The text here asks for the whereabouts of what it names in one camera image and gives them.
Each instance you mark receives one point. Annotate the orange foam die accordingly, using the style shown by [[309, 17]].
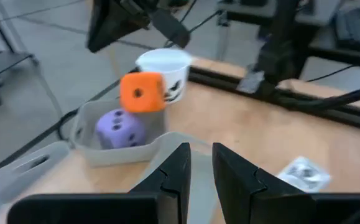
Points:
[[148, 99]]

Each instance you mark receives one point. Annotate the grey bag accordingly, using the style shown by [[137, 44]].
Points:
[[357, 21]]

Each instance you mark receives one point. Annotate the translucent white plastic bin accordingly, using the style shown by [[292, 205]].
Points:
[[5, 183]]

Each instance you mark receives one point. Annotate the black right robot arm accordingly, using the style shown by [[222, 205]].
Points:
[[279, 56]]

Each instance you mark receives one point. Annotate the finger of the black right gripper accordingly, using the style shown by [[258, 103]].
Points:
[[111, 25], [173, 31]]

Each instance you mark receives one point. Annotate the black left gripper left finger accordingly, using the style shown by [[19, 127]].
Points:
[[167, 199]]

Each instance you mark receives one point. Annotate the purple foam die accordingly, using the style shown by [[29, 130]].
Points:
[[105, 130]]

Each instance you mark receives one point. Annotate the grey neighbouring table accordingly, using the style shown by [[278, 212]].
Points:
[[322, 40]]

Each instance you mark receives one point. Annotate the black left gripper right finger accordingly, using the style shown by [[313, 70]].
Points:
[[245, 199]]

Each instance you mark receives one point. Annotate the white grey-print card box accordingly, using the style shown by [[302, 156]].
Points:
[[304, 174]]

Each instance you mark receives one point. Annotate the grey stand base plate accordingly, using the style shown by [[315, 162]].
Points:
[[5, 63]]

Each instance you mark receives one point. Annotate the white jack-o'-lantern bucket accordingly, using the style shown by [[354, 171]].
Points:
[[176, 74]]

